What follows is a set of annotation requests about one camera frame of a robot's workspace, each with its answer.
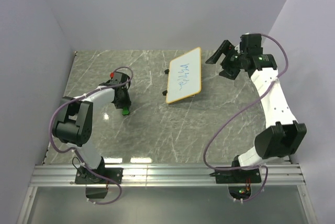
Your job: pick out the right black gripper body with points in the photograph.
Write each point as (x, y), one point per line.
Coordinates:
(232, 64)

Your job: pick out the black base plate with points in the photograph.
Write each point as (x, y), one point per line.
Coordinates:
(237, 176)
(84, 176)

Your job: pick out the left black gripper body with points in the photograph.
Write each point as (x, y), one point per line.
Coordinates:
(125, 101)

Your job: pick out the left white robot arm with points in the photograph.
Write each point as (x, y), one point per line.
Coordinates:
(71, 125)

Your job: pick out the green whiteboard eraser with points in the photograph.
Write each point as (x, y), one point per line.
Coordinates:
(125, 111)

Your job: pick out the aluminium mounting rail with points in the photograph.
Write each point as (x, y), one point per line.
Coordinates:
(161, 175)

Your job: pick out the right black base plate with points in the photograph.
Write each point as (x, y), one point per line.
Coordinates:
(237, 176)

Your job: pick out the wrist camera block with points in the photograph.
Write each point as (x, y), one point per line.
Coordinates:
(118, 78)
(251, 44)

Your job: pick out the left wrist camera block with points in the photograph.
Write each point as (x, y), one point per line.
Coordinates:
(118, 78)

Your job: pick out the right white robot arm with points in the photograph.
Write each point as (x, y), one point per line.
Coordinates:
(283, 133)

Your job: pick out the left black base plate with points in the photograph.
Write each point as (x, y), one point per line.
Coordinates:
(84, 176)

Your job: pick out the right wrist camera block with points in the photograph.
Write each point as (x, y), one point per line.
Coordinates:
(251, 44)

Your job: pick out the orange framed whiteboard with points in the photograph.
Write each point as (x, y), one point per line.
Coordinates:
(185, 76)

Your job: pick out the black whiteboard stand feet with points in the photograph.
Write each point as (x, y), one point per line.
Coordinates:
(166, 73)

